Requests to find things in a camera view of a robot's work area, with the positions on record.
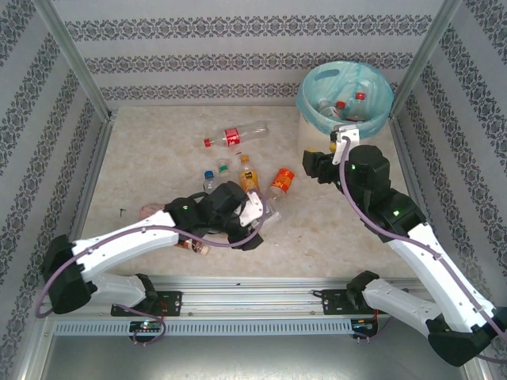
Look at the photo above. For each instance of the orange NFC label bottle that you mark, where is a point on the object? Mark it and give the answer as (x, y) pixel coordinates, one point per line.
(283, 180)

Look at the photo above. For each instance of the grey metal base panel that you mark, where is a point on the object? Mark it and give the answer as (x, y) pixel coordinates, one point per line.
(253, 360)

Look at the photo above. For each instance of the white ribbed waste bin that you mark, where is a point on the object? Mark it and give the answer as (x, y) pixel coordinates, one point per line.
(313, 134)

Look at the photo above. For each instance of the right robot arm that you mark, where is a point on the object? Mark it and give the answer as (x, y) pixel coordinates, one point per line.
(428, 261)

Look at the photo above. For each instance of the aluminium frame post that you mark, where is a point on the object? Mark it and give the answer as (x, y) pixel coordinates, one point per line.
(71, 59)
(428, 55)

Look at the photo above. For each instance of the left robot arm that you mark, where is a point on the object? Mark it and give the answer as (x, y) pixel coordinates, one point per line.
(119, 241)

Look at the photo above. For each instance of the clear bottle red cap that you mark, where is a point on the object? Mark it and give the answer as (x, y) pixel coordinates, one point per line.
(359, 96)
(340, 105)

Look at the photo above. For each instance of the copper brown bottle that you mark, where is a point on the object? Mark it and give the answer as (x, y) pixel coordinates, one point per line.
(194, 246)

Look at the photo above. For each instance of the Wahaha water bottle white cap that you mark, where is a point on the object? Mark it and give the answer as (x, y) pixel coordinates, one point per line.
(273, 217)

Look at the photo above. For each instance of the clear bottle green cap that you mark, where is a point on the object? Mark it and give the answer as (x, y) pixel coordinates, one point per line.
(223, 170)

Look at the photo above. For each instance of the clear cola bottle red label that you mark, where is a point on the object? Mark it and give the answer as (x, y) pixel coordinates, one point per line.
(231, 136)

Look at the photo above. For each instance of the aluminium side rail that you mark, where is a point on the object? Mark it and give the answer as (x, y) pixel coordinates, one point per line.
(400, 150)
(93, 166)

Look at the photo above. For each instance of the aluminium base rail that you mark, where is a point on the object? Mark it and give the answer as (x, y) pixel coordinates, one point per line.
(245, 297)

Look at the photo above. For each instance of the clear plastic bottle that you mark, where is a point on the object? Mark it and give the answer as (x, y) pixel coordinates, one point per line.
(325, 106)

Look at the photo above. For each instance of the small controller board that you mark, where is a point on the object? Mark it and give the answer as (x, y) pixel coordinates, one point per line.
(146, 326)
(362, 324)

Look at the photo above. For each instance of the clear bottle blue cap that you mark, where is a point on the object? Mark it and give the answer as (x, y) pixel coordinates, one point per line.
(208, 174)

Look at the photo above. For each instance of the orange juice bottle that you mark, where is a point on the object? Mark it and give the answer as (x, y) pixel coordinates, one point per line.
(248, 178)

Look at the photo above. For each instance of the pink drink bottle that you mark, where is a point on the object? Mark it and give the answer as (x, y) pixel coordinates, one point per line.
(150, 209)

